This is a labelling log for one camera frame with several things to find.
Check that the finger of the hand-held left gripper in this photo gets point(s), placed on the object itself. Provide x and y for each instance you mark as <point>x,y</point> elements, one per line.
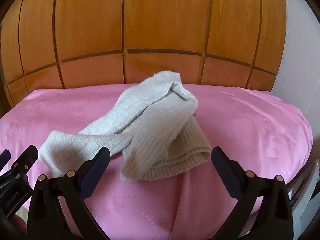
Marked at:
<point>28,156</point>
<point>3,158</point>

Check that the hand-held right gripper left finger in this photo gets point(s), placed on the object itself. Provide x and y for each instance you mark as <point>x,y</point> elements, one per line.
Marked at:
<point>96,163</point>

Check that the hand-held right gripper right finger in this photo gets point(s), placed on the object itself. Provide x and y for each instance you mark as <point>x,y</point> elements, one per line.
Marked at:
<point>223,166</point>

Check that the white knitted garment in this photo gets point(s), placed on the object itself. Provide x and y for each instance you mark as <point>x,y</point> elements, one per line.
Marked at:
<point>150,120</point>

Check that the pink bedsheet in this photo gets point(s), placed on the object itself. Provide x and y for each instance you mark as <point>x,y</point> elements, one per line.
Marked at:
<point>250,120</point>

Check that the white grey object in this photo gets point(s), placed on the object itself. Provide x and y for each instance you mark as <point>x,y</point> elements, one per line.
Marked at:
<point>301,205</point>

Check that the wooden headboard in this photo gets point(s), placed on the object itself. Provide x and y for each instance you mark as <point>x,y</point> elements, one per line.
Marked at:
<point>160,17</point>

